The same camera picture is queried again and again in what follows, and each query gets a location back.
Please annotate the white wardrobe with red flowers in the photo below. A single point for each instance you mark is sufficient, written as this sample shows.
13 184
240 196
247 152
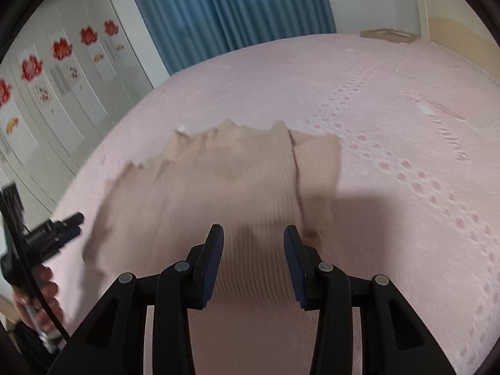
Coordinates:
68 78

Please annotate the beige bedside box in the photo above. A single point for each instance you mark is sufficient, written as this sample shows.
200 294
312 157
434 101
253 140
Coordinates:
389 35

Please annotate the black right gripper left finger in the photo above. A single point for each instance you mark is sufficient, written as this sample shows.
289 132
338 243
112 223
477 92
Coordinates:
204 260

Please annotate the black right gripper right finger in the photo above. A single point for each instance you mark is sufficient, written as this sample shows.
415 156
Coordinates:
302 262

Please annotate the beige knitted sweater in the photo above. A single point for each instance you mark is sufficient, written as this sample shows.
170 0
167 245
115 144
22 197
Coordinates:
253 183

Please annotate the cream wooden headboard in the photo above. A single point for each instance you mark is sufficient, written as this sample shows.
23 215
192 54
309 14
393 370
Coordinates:
454 25

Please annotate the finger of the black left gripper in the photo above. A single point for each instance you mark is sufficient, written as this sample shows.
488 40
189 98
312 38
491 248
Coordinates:
69 224
57 242

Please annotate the pink patterned bed cover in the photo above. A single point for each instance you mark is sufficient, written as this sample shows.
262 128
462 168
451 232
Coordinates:
418 197

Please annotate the blue curtain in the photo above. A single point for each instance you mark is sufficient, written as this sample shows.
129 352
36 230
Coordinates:
187 32

